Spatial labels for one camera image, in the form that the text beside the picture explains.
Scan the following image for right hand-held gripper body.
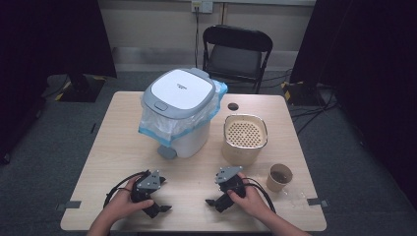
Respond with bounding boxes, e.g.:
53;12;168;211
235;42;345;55
214;165;247;200

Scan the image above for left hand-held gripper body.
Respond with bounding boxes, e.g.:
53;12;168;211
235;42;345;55
131;169;162;205

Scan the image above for brown paper cup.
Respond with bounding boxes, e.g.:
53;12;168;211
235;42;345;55
265;162;294;194

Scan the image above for white grey-lidded trash can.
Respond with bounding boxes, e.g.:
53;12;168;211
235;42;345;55
141;67;217;161

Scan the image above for person's right hand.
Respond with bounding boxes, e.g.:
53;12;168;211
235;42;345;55
226;171;273;221

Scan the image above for person's left hand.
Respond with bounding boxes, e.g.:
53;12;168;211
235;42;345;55
103;175;155;228

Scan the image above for beige bucket with strainer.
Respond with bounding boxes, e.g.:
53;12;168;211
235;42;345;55
221;113;269;167

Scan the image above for dark tea dregs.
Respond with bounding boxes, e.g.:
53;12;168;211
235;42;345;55
271;170;289;184

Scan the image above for white trash bin with liner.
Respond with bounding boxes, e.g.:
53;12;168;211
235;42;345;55
138;79;229;148

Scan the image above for grey tape strip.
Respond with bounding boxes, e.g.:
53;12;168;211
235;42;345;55
55;200;83;211
306;197;329;208

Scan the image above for black stand base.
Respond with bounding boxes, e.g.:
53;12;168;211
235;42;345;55
280;80;329;107
58;73;107;103

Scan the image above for black folding chair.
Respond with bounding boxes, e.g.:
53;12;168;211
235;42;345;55
202;24;274;95

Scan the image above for black curtain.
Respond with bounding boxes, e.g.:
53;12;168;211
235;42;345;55
0;0;118;165
289;0;417;210

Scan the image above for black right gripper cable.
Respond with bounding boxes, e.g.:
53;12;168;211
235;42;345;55
244;177;277;214

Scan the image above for black floor cables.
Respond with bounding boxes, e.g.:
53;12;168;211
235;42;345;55
262;68;339;136

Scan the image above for black power cable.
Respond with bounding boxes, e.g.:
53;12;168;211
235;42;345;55
194;6;202;69

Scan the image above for white wall socket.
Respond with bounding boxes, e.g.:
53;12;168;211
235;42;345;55
191;0;214;15

